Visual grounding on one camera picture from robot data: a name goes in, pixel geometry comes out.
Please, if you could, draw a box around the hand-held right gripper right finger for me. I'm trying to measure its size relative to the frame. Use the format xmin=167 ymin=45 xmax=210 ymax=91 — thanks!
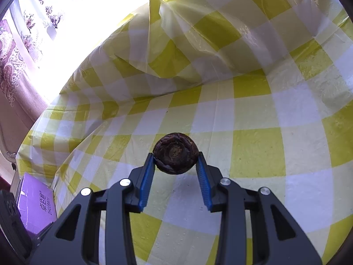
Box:
xmin=195 ymin=152 xmax=323 ymax=265

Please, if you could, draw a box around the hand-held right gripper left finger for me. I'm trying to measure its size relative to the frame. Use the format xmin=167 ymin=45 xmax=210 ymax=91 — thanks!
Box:
xmin=30 ymin=152 xmax=155 ymax=265

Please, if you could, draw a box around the dark wrinkled passion fruit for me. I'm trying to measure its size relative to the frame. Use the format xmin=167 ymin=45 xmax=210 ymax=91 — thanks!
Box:
xmin=152 ymin=132 xmax=198 ymax=175

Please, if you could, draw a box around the yellow white checkered tablecloth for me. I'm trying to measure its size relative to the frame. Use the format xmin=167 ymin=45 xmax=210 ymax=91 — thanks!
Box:
xmin=15 ymin=0 xmax=353 ymax=265

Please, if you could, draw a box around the purple box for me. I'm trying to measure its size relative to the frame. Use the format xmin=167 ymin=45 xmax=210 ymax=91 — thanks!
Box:
xmin=17 ymin=172 xmax=58 ymax=236

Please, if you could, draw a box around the black device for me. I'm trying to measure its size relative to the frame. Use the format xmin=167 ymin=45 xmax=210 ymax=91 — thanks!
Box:
xmin=0 ymin=189 xmax=33 ymax=260

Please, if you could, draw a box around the maroon patterned curtain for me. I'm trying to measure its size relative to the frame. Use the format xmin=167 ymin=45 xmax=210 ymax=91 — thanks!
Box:
xmin=0 ymin=18 xmax=48 ymax=133

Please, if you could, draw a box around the white floral curtain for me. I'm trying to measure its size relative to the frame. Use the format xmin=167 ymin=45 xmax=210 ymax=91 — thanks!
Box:
xmin=7 ymin=0 xmax=100 ymax=64

